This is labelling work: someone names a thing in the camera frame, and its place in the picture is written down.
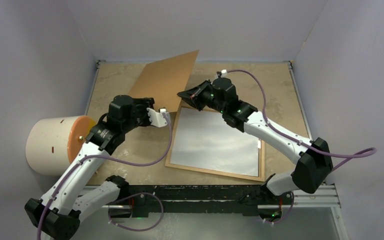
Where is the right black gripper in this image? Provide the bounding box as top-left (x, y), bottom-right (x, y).
top-left (178, 79), bottom-right (227, 114)

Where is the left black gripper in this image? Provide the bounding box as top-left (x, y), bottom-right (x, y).
top-left (122, 97), bottom-right (156, 133)

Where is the brown backing board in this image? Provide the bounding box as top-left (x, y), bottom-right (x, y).
top-left (128, 50), bottom-right (199, 113)

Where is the printed photo sheet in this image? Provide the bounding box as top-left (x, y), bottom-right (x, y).
top-left (169, 106), bottom-right (261, 178)

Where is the wooden picture frame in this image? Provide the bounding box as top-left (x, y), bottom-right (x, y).
top-left (164, 100), bottom-right (266, 183)

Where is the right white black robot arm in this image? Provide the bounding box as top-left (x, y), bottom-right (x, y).
top-left (177, 77), bottom-right (333, 204)

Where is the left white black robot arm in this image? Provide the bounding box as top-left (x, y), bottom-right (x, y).
top-left (24, 95), bottom-right (170, 240)

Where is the white cylinder orange lid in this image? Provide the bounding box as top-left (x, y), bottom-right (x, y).
top-left (25, 115), bottom-right (96, 177)

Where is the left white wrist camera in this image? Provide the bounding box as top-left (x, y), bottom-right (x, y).
top-left (146, 107), bottom-right (168, 128)

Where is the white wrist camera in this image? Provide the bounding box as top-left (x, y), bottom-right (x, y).
top-left (215, 69), bottom-right (229, 79)
top-left (146, 107), bottom-right (168, 128)

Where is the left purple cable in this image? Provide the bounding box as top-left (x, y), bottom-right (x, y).
top-left (36, 112), bottom-right (174, 240)

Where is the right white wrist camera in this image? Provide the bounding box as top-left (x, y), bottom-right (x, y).
top-left (215, 69), bottom-right (229, 79)

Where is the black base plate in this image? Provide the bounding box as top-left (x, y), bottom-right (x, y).
top-left (110, 184), bottom-right (293, 219)

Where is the aluminium rail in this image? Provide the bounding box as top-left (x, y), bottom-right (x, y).
top-left (48, 184), bottom-right (341, 209)

